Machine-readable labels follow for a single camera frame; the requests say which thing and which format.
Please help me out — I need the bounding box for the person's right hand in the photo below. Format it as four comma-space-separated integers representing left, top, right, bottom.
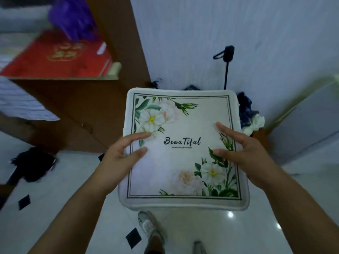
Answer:
212, 122, 268, 189

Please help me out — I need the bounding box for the person's left hand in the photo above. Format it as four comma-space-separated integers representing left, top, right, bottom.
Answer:
100, 132, 152, 189

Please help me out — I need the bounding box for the person's left forearm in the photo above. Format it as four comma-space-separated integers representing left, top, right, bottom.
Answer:
28, 167, 120, 254

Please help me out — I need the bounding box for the person's right forearm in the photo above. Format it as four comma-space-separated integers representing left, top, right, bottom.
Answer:
248, 170, 339, 254

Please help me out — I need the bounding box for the white floral seat cushion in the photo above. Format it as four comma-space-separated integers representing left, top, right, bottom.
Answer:
118, 87, 251, 211

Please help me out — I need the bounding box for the blue and white cloth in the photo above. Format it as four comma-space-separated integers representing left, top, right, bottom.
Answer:
236, 92, 265, 137

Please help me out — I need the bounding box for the brown wooden cabinet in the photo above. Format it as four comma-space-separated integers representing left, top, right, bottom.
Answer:
0, 0, 153, 155

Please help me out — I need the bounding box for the person's white left sneaker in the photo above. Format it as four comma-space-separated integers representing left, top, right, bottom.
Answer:
137, 211, 168, 247

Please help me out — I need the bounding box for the person's left leg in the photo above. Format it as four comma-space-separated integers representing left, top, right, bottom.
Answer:
144, 234, 165, 254

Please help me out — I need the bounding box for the person's grey right sneaker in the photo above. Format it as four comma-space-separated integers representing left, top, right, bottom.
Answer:
193, 241, 209, 254

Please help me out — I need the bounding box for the black bag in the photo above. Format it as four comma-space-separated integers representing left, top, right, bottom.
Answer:
6, 147, 58, 186

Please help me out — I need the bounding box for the red box with gold print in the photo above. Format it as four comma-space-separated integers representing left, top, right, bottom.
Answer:
0, 30, 113, 78

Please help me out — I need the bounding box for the purple plastic bag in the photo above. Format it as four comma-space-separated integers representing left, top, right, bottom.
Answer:
48, 0, 99, 42

